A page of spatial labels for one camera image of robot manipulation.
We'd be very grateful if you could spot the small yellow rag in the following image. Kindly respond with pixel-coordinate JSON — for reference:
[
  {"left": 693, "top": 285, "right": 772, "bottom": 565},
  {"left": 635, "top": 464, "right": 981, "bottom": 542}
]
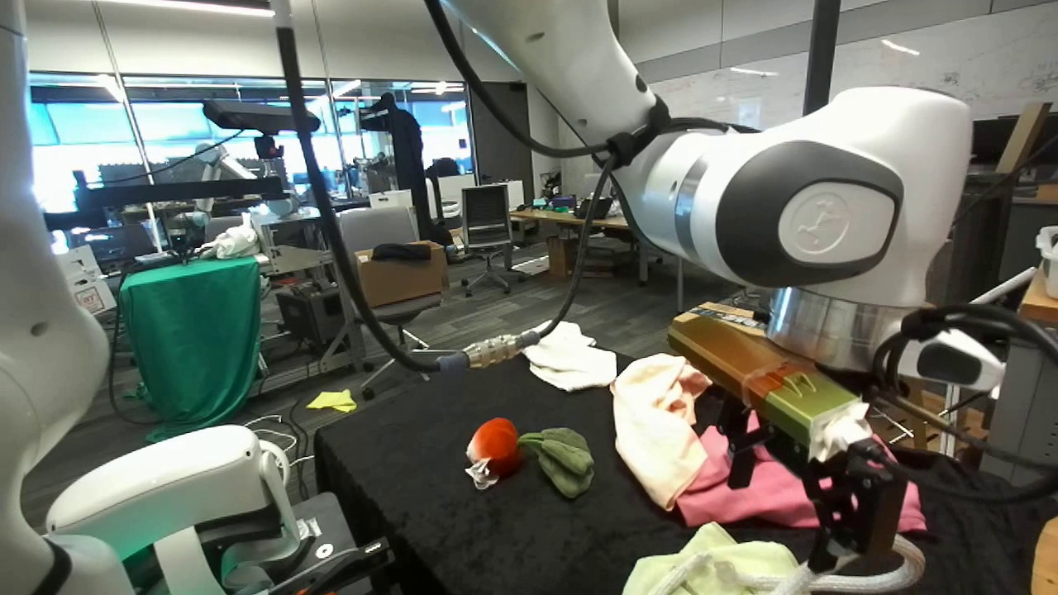
[{"left": 304, "top": 385, "right": 361, "bottom": 416}]

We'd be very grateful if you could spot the white towel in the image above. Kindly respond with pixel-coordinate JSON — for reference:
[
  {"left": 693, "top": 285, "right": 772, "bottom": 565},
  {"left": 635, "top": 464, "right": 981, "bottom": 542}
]
[{"left": 520, "top": 318, "right": 621, "bottom": 397}]

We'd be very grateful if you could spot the grey workbench with wooden top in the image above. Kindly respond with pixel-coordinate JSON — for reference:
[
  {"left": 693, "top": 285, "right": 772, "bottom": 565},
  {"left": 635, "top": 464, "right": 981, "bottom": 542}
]
[{"left": 1017, "top": 273, "right": 1058, "bottom": 335}]

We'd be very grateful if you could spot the pale green white cloth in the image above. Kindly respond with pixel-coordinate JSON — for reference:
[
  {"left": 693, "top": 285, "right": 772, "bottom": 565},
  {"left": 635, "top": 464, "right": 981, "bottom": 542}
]
[{"left": 621, "top": 522, "right": 820, "bottom": 595}]

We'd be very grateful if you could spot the wooden board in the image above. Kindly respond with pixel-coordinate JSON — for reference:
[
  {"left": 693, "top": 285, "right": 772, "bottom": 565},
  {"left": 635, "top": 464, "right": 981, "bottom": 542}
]
[{"left": 1029, "top": 517, "right": 1058, "bottom": 595}]

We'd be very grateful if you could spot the white rail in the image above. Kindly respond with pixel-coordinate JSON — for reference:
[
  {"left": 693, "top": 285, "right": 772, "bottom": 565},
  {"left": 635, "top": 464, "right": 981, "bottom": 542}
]
[{"left": 969, "top": 266, "right": 1037, "bottom": 315}]

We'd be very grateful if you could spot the wooden office desk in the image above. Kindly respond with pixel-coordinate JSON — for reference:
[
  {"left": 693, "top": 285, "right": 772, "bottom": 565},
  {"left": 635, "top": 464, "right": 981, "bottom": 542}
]
[{"left": 509, "top": 205, "right": 635, "bottom": 277}]

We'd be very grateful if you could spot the black vertical pole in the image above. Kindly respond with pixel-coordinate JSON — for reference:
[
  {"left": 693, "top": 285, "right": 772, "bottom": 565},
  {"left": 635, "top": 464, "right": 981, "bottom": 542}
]
[{"left": 800, "top": 0, "right": 847, "bottom": 112}]

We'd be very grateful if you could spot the grey swivel chair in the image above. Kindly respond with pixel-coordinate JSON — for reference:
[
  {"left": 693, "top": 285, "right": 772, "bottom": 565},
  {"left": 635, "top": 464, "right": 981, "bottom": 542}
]
[{"left": 323, "top": 205, "right": 465, "bottom": 399}]

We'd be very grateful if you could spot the red stuffed radish toy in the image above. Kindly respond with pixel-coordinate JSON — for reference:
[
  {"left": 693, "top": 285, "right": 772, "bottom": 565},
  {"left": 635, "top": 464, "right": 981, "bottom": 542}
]
[{"left": 463, "top": 412, "right": 597, "bottom": 507}]

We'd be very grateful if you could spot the small brown cardboard box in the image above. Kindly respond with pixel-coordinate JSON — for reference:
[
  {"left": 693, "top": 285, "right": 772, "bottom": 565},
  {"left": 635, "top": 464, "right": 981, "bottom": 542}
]
[{"left": 355, "top": 238, "right": 454, "bottom": 311}]

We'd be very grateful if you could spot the cream peach cloth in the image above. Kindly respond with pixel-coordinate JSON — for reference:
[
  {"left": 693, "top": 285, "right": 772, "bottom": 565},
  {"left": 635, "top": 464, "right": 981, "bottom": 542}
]
[{"left": 607, "top": 350, "right": 720, "bottom": 517}]

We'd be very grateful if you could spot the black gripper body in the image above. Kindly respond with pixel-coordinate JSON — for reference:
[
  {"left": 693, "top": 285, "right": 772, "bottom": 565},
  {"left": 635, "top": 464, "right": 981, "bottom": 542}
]
[{"left": 757, "top": 368, "right": 921, "bottom": 522}]

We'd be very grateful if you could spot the pink cloth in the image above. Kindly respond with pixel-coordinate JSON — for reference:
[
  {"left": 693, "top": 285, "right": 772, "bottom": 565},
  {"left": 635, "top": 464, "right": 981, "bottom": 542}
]
[{"left": 676, "top": 423, "right": 928, "bottom": 537}]

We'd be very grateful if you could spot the person in black clothes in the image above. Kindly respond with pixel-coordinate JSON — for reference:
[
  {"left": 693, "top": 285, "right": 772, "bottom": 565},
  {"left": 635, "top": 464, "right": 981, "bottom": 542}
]
[{"left": 361, "top": 94, "right": 433, "bottom": 241}]

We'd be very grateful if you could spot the white rope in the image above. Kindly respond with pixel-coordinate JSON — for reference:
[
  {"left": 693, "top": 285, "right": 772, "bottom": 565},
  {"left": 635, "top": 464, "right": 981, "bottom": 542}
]
[{"left": 808, "top": 533, "right": 928, "bottom": 595}]

